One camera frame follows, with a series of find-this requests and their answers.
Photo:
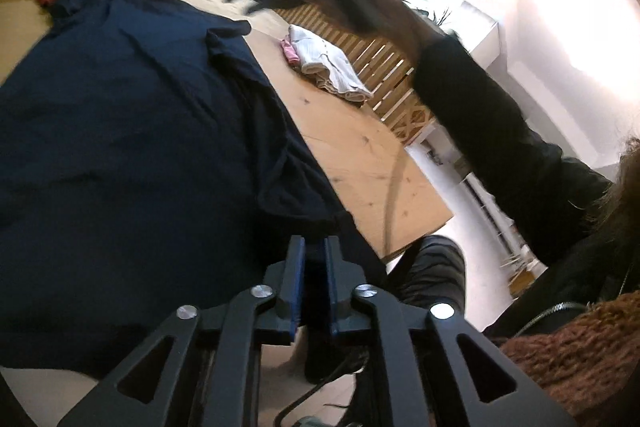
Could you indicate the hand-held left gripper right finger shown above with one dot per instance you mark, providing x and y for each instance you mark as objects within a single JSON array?
[{"x": 331, "y": 292}]

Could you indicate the beige folded garment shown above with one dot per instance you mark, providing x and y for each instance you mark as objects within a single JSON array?
[{"x": 345, "y": 96}]

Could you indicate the person's right forearm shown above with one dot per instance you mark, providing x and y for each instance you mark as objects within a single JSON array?
[{"x": 490, "y": 132}]

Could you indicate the navy blue t-shirt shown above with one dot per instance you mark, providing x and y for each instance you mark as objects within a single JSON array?
[{"x": 125, "y": 132}]

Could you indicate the person's right hand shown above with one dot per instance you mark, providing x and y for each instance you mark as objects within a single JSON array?
[{"x": 370, "y": 2}]

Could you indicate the wooden slat railing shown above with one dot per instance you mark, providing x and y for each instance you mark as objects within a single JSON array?
[{"x": 385, "y": 72}]

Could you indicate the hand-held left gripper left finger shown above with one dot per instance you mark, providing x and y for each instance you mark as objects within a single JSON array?
[{"x": 298, "y": 287}]

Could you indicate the folded white and pink clothes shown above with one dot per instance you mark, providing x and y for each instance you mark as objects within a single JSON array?
[{"x": 330, "y": 62}]

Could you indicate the black jacket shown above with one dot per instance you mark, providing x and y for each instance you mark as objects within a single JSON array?
[{"x": 575, "y": 272}]

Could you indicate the brown knitted scarf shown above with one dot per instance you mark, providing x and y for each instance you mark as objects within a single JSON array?
[{"x": 575, "y": 357}]

